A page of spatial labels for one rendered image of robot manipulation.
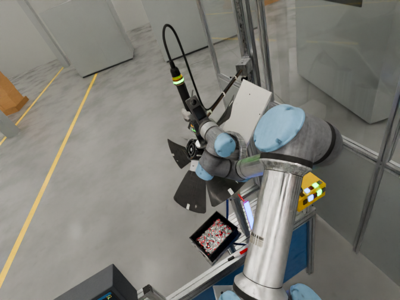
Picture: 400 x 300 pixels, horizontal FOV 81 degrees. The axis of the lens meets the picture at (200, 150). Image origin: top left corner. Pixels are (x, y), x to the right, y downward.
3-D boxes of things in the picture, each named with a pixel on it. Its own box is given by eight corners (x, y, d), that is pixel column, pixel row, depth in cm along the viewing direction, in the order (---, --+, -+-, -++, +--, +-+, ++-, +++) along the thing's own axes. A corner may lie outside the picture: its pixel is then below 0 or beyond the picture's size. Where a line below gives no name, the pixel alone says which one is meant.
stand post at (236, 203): (246, 231, 214) (224, 163, 157) (252, 238, 208) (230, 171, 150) (241, 233, 214) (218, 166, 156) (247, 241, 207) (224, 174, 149)
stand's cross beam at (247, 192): (256, 186, 181) (255, 183, 179) (259, 189, 178) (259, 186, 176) (236, 198, 178) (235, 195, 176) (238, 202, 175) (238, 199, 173)
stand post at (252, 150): (266, 218, 218) (246, 119, 145) (272, 225, 211) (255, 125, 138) (262, 220, 217) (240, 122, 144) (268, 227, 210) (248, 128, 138)
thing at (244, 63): (243, 68, 154) (241, 56, 148) (253, 68, 150) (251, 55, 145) (237, 77, 148) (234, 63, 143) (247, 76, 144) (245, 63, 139)
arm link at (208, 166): (221, 185, 90) (234, 161, 86) (196, 179, 85) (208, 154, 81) (215, 174, 97) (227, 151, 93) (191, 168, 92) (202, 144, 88)
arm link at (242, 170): (361, 126, 59) (241, 162, 101) (334, 112, 55) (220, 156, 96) (366, 171, 55) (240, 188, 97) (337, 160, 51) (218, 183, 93)
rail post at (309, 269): (309, 267, 178) (309, 211, 129) (313, 272, 175) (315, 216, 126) (305, 270, 178) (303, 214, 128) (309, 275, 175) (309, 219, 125)
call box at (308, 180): (309, 184, 120) (309, 170, 113) (325, 196, 112) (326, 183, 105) (284, 200, 117) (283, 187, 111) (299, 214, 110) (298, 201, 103)
